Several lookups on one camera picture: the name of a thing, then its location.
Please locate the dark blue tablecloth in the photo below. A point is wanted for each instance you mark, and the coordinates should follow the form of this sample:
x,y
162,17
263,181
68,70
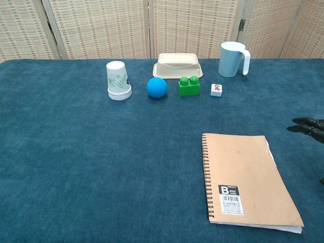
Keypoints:
x,y
101,164

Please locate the beige lidded lunch box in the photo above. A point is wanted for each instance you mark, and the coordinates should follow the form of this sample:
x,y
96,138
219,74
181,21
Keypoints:
x,y
177,66

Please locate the white paper cup leaf print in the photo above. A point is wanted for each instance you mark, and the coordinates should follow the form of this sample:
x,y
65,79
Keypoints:
x,y
116,76

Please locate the folding woven screen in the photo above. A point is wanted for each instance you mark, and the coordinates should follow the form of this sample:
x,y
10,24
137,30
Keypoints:
x,y
101,27

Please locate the green toy building block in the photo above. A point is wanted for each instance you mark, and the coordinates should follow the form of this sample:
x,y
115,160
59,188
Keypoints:
x,y
188,89

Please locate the plain white paper cup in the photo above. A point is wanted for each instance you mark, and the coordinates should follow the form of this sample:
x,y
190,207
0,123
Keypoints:
x,y
119,99
119,92
119,95

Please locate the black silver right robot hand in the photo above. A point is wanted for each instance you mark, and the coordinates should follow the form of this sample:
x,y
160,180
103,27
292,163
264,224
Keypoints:
x,y
312,129

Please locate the white mahjong tile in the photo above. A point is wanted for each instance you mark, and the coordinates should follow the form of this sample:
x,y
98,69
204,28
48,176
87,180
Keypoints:
x,y
217,91

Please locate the white spiral notebook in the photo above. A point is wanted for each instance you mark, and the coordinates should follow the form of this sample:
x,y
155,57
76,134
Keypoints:
x,y
248,177

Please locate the metal screen hinge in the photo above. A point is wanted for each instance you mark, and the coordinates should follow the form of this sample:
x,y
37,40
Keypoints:
x,y
242,24

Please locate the blue ball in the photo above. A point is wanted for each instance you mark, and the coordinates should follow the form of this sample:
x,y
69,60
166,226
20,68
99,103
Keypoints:
x,y
157,87

